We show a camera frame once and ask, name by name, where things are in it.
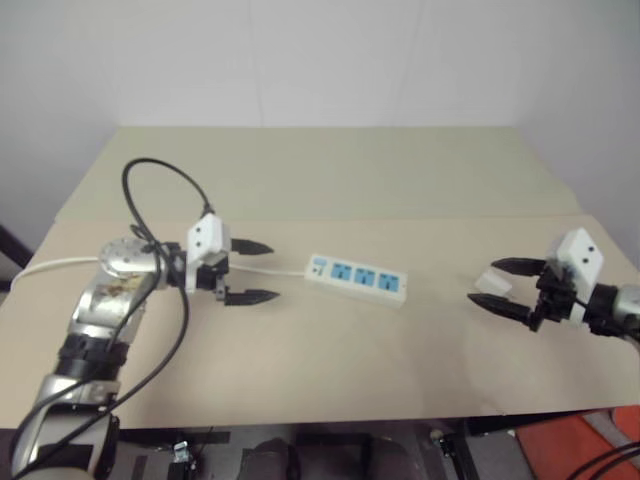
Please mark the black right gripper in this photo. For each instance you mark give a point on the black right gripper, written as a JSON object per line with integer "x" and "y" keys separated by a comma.
{"x": 552, "y": 295}

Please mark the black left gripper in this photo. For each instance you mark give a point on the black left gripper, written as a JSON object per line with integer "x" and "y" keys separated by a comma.
{"x": 210, "y": 280}

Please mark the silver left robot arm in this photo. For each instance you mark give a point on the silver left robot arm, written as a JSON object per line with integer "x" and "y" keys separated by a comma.
{"x": 100, "y": 300}

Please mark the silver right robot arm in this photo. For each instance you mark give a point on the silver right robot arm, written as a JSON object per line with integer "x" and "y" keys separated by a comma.
{"x": 617, "y": 305}

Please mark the white plug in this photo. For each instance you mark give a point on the white plug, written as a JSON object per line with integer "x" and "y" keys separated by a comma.
{"x": 492, "y": 285}

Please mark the white power strip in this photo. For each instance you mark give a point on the white power strip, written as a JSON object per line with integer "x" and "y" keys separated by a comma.
{"x": 320, "y": 270}

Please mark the orange object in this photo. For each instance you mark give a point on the orange object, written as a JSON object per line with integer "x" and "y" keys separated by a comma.
{"x": 560, "y": 445}

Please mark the black metal table leg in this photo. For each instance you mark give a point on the black metal table leg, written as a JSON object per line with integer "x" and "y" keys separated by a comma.
{"x": 457, "y": 450}

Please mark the dark rounded shape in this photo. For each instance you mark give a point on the dark rounded shape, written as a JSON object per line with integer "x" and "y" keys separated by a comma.
{"x": 267, "y": 460}

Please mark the small metal clamp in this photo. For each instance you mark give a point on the small metal clamp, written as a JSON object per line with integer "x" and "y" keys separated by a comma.
{"x": 181, "y": 452}

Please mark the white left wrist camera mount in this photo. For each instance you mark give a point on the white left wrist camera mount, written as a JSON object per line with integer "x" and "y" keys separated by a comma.
{"x": 207, "y": 235}

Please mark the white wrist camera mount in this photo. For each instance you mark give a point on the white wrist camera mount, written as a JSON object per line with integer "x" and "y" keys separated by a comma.
{"x": 207, "y": 235}
{"x": 580, "y": 255}

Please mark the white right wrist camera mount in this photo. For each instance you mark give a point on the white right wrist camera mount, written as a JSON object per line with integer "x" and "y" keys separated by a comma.
{"x": 580, "y": 255}

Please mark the black metal frame bar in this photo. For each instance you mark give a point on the black metal frame bar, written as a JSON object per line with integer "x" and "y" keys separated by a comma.
{"x": 12, "y": 255}

